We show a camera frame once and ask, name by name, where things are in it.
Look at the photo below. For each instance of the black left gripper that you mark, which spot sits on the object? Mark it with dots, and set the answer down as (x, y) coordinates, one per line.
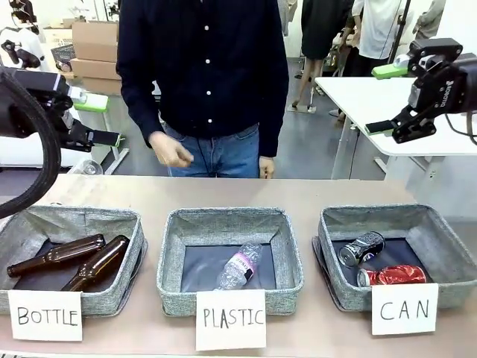
(22, 115)

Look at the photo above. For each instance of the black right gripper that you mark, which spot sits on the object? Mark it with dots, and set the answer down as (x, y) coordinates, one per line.
(447, 82)

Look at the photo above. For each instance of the brown glass bottle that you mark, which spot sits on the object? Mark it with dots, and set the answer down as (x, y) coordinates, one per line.
(56, 255)
(100, 263)

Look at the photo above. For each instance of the crushed black silver can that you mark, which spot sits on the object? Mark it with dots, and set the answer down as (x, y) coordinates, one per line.
(361, 248)

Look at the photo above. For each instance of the crushed red can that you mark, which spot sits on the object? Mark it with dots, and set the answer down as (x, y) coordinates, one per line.
(395, 276)

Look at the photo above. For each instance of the clear plastic water bottle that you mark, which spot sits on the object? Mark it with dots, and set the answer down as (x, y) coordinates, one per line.
(238, 266)

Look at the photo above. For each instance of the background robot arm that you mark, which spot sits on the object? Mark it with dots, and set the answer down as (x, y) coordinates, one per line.
(22, 44)

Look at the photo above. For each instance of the person's left forearm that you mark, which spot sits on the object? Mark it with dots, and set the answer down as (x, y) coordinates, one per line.
(274, 127)

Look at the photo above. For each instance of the person's right forearm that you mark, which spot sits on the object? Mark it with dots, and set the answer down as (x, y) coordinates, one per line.
(139, 108)

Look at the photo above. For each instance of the grey fabric basket labelled plastic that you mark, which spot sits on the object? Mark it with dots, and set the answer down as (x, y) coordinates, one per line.
(229, 227)

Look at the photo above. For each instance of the grey fabric basket labelled bottle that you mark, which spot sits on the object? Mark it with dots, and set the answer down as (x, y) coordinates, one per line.
(112, 302)

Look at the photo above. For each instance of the grey fabric basket labelled can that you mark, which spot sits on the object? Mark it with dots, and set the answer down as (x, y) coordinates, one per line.
(458, 283)

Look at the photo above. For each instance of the white paper label can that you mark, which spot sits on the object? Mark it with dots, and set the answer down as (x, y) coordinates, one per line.
(404, 309)

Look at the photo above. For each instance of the person's right hand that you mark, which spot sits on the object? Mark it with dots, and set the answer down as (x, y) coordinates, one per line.
(169, 151)

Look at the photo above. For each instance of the person's left hand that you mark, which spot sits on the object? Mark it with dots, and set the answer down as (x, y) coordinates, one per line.
(267, 168)

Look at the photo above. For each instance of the white table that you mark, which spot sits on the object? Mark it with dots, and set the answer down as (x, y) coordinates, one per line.
(365, 97)

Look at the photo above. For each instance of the flat closed cardboard box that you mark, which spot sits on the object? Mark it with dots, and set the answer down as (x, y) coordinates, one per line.
(102, 85)
(95, 69)

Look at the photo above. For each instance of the black tripod pole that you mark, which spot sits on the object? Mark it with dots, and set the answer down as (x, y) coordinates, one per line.
(399, 33)

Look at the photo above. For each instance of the bystander in white shirt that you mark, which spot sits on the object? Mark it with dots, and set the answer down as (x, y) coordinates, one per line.
(378, 30)

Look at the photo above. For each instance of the black plastic crate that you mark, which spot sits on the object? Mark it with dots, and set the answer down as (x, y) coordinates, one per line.
(63, 52)

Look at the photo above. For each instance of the open cardboard box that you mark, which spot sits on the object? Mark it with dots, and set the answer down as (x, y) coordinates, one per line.
(95, 41)

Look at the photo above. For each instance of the bystander in grey clothes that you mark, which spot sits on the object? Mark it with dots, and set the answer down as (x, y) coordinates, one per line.
(430, 18)

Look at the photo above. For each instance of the bystander in dark clothes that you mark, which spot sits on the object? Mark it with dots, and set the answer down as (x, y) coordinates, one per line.
(322, 33)

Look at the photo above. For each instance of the person's dark navy shirt torso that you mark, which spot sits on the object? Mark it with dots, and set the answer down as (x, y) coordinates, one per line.
(205, 63)

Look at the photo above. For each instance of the person's blue jeans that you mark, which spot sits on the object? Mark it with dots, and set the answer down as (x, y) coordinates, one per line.
(223, 156)

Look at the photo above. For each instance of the white paper label bottle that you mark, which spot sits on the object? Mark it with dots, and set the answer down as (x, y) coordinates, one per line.
(44, 317)

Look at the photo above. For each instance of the white paper label plastic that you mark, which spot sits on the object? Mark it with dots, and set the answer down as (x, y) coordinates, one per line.
(231, 318)

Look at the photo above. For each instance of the right wrist camera unit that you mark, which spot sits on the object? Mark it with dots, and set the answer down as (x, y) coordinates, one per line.
(436, 46)

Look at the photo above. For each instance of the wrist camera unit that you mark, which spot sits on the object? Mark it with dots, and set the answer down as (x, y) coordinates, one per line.
(436, 46)
(37, 80)

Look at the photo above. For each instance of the left wrist camera unit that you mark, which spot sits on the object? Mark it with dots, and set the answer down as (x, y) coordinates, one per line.
(37, 80)

